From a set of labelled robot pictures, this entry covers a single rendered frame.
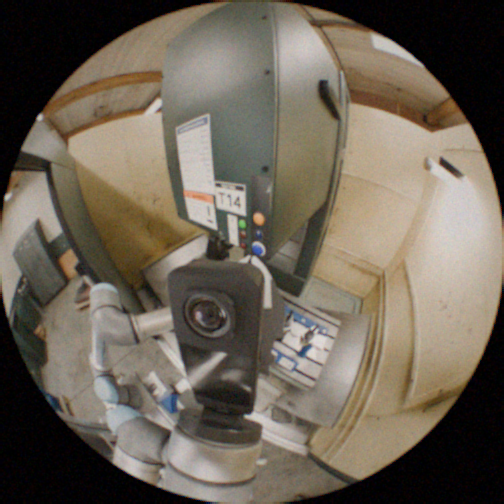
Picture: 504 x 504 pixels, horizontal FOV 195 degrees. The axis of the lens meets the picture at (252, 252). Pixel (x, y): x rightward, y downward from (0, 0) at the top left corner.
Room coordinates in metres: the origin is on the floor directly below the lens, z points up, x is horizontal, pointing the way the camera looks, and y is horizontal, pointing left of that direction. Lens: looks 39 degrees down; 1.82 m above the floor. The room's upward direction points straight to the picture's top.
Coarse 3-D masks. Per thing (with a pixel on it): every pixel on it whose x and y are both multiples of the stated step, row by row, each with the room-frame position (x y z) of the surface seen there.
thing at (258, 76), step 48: (240, 0) 0.32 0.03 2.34; (192, 48) 0.41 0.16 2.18; (240, 48) 0.31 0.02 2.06; (288, 48) 0.30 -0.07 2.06; (192, 96) 0.41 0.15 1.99; (240, 96) 0.31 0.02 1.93; (288, 96) 0.29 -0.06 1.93; (336, 96) 0.54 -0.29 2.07; (240, 144) 0.31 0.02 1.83; (288, 144) 0.30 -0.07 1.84; (288, 192) 0.31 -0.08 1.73; (240, 240) 0.32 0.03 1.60; (288, 240) 0.36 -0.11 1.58
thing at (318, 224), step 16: (336, 144) 0.80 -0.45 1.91; (336, 160) 0.80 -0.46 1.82; (336, 176) 0.81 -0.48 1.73; (336, 192) 1.06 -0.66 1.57; (320, 208) 0.82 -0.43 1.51; (320, 224) 0.80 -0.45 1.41; (304, 240) 0.85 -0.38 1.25; (320, 240) 0.82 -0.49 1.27; (304, 256) 0.83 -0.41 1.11; (272, 272) 0.97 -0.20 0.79; (304, 272) 0.81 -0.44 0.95; (288, 288) 0.85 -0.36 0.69
